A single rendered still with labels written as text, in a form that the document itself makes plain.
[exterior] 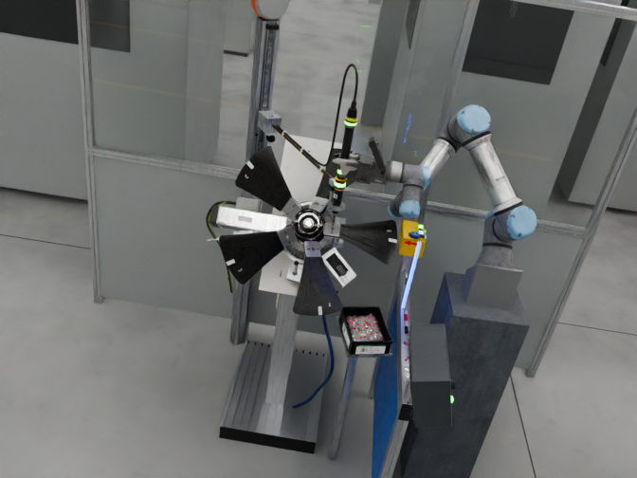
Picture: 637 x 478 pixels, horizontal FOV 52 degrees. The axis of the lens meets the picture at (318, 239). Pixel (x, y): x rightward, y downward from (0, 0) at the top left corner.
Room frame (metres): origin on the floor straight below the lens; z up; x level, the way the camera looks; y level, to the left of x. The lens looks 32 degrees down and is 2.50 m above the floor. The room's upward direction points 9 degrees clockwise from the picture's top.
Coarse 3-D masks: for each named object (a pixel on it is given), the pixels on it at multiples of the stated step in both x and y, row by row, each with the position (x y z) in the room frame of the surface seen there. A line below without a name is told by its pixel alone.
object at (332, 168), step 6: (330, 150) 2.47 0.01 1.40; (336, 150) 2.46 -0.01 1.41; (330, 162) 2.43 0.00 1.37; (330, 168) 2.40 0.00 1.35; (336, 168) 2.38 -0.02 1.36; (330, 174) 2.37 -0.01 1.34; (336, 174) 2.36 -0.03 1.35; (348, 174) 2.33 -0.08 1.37; (354, 174) 2.32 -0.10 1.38; (324, 180) 2.36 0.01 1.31; (348, 180) 2.30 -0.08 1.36; (354, 180) 2.30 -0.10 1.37; (318, 186) 2.36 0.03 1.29; (324, 186) 2.33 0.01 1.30; (318, 192) 2.32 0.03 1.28; (324, 192) 2.30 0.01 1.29
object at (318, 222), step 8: (296, 216) 2.17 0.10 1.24; (304, 216) 2.17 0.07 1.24; (312, 216) 2.18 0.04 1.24; (320, 216) 2.18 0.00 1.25; (296, 224) 2.15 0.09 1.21; (304, 224) 2.16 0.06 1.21; (312, 224) 2.16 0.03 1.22; (320, 224) 2.16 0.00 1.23; (296, 232) 2.14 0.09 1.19; (304, 232) 2.14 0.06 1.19; (312, 232) 2.14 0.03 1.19; (320, 232) 2.14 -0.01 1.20; (304, 240) 2.17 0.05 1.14; (312, 240) 2.17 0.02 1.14; (320, 240) 2.21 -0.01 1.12
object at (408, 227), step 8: (408, 224) 2.54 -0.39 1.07; (416, 224) 2.56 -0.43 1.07; (424, 224) 2.57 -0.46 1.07; (400, 232) 2.55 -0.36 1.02; (408, 232) 2.47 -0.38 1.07; (424, 232) 2.49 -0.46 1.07; (400, 240) 2.49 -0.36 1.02; (408, 240) 2.42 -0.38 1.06; (416, 240) 2.42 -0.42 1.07; (424, 240) 2.43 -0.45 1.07; (400, 248) 2.42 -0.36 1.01; (408, 248) 2.42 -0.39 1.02
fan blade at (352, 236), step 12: (348, 228) 2.23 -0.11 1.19; (360, 228) 2.24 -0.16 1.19; (372, 228) 2.24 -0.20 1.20; (384, 228) 2.25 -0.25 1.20; (396, 228) 2.26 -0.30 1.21; (348, 240) 2.15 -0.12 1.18; (360, 240) 2.16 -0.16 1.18; (372, 240) 2.17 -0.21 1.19; (384, 240) 2.18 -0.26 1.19; (372, 252) 2.11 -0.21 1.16; (384, 252) 2.13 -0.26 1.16
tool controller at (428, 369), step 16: (416, 336) 1.57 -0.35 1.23; (432, 336) 1.57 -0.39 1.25; (416, 352) 1.50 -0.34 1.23; (432, 352) 1.50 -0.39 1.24; (416, 368) 1.43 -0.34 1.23; (432, 368) 1.43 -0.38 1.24; (448, 368) 1.43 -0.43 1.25; (416, 384) 1.37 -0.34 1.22; (432, 384) 1.37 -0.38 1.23; (448, 384) 1.37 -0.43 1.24; (416, 400) 1.37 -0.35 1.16; (432, 400) 1.37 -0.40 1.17; (448, 400) 1.37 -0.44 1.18; (416, 416) 1.37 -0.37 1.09; (432, 416) 1.37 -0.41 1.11; (448, 416) 1.37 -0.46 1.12
